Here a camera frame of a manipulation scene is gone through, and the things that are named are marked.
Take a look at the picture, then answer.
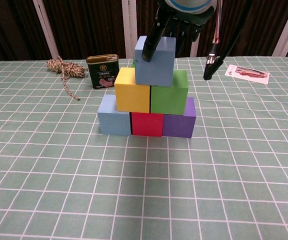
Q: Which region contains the braided rope bundle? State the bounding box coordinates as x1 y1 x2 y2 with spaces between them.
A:
45 56 89 101

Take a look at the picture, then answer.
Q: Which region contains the green checked tablecloth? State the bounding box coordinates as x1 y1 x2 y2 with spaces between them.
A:
0 56 288 240

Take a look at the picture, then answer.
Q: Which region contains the yellow foam cube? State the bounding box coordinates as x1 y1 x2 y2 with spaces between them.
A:
114 67 152 113

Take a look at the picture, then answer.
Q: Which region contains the pink foam cube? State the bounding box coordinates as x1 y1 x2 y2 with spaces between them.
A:
130 111 164 138

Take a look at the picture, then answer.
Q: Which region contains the green foam cube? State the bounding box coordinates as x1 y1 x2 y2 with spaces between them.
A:
150 69 189 116

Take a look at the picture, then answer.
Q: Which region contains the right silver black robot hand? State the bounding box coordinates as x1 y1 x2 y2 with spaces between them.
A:
141 0 215 63

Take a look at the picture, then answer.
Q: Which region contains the purple foam cube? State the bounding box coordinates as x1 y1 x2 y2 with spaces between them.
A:
161 97 197 139

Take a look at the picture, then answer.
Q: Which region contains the black arm cable with connector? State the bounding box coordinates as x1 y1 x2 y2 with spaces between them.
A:
203 0 250 81

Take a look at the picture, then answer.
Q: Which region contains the light blue foam cube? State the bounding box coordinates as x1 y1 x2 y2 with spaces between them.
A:
133 36 177 88
97 94 132 136

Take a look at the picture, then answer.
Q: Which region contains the white picture card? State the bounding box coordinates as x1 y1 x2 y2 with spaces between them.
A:
224 64 270 85

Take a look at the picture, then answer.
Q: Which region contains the dark green luncheon meat can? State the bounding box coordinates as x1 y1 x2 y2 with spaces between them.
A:
85 53 122 90

